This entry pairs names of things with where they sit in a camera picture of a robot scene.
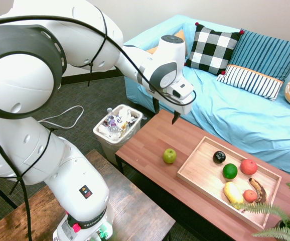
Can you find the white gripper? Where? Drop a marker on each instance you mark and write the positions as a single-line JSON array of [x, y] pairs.
[[185, 106]]

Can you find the beige trash bin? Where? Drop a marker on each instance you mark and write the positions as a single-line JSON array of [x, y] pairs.
[[107, 148]]

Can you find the reddish wooden coffee table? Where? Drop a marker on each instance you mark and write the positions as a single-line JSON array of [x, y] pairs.
[[147, 143]]

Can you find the green apple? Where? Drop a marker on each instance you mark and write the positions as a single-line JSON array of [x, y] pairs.
[[169, 155]]

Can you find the yellow mango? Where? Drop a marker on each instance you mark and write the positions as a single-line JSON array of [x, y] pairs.
[[232, 192]]

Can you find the white navy striped pillow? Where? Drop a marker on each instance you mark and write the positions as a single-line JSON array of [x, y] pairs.
[[250, 80]]

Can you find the light blue covered sofa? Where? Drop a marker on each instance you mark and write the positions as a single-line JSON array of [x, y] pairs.
[[235, 113]]

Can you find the red round fruit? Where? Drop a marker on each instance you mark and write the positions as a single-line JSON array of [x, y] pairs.
[[249, 167]]

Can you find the blue striped pillow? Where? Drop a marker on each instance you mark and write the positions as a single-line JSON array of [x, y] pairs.
[[265, 55]]

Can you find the black plum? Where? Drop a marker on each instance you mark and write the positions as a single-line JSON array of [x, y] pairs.
[[219, 157]]

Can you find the rustic brown robot table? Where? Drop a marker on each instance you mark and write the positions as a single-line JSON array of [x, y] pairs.
[[130, 200]]

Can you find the black white checkered pillow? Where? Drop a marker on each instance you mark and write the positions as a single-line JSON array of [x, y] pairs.
[[212, 50]]

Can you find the mustard yellow pillow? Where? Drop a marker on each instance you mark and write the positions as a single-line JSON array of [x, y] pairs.
[[181, 35]]

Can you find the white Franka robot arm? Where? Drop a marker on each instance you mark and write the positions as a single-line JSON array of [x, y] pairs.
[[22, 75]]

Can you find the small orange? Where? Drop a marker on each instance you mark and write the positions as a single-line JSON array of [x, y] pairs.
[[250, 195]]

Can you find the overripe brown banana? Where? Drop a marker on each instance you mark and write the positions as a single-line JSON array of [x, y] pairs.
[[260, 188]]

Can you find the green lime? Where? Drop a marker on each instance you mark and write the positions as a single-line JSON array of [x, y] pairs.
[[230, 171]]

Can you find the white trash bag liner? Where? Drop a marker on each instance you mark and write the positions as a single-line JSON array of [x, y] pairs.
[[128, 113]]

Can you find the clear plastic bottle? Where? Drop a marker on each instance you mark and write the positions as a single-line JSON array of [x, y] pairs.
[[114, 128]]

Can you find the wooden tray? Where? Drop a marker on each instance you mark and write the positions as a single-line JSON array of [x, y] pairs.
[[200, 165]]

